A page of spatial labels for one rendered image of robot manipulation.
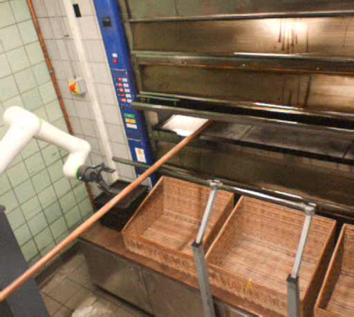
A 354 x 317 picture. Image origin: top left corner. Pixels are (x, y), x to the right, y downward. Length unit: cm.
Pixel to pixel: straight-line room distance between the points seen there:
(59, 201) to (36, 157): 45
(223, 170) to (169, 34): 86
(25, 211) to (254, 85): 199
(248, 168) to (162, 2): 104
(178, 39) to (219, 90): 36
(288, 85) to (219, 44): 40
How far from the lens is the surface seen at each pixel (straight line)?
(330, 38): 190
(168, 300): 266
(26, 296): 261
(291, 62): 199
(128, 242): 263
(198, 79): 229
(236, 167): 243
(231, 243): 251
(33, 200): 331
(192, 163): 259
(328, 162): 215
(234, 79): 218
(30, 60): 312
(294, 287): 186
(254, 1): 201
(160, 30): 236
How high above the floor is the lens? 230
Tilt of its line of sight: 26 degrees down
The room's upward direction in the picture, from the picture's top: 11 degrees counter-clockwise
